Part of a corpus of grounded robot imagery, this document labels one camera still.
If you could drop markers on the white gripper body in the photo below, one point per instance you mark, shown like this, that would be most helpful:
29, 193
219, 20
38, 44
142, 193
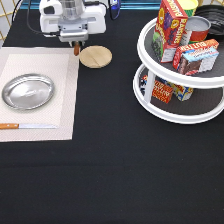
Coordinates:
72, 20

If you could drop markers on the fork with wooden handle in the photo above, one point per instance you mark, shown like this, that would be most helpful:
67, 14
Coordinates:
76, 48

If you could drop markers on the round silver metal plate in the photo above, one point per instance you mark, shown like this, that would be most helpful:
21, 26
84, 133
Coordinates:
28, 91

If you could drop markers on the robot base white blue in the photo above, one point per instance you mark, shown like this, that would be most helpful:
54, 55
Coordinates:
114, 4

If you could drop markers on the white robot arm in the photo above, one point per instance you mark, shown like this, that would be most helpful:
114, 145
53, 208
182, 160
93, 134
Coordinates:
71, 21

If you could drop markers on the round wooden coaster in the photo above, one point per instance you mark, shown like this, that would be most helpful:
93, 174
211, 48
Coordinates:
95, 56

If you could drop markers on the beige woven placemat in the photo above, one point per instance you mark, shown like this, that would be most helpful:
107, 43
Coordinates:
61, 65

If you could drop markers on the red raisins box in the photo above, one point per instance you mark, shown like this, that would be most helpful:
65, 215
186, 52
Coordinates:
170, 24

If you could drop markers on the orange box on lower tier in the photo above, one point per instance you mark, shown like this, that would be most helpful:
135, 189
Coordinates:
162, 92

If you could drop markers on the white two-tier turntable rack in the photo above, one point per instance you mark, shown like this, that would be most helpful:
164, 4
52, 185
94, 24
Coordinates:
207, 100

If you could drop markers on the yellow box on lower tier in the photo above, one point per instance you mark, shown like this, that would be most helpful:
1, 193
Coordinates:
182, 93

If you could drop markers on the yellow green container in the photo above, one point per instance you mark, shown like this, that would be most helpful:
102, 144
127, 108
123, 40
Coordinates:
189, 6

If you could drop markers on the chocolate pudding box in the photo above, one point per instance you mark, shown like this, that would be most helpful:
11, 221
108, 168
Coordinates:
197, 61

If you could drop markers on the red tin can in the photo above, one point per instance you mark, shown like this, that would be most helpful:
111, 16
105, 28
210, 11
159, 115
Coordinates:
196, 30

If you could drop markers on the red butter box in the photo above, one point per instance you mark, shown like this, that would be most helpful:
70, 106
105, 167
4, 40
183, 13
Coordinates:
194, 46

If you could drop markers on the black bowl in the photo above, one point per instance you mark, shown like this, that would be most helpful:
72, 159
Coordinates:
215, 15

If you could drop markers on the knife with wooden handle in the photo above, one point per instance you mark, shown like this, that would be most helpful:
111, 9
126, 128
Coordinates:
4, 126

